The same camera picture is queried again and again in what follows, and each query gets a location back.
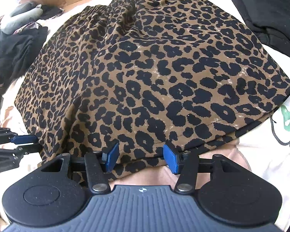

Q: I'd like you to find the leopard print skirt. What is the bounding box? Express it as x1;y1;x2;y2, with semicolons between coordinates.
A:
15;0;290;180

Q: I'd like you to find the black clothes pile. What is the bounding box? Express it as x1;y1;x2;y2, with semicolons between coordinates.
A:
0;5;63;86

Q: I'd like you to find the folded black garment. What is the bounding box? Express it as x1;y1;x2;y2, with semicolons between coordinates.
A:
232;0;290;57

